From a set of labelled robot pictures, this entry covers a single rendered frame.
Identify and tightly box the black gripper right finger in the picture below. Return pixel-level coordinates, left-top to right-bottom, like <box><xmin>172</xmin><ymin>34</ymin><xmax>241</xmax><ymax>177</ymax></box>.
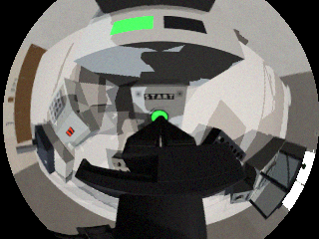
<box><xmin>160</xmin><ymin>115</ymin><xmax>196</xmax><ymax>146</ymax></box>

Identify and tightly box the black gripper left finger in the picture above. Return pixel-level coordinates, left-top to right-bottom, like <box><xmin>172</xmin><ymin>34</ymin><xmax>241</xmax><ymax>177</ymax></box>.
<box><xmin>125</xmin><ymin>116</ymin><xmax>160</xmax><ymax>146</ymax></box>

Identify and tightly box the beige tube rack with round holes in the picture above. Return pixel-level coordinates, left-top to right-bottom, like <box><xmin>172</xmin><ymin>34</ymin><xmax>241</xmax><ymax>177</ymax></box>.
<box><xmin>112</xmin><ymin>152</ymin><xmax>130</xmax><ymax>172</ymax></box>

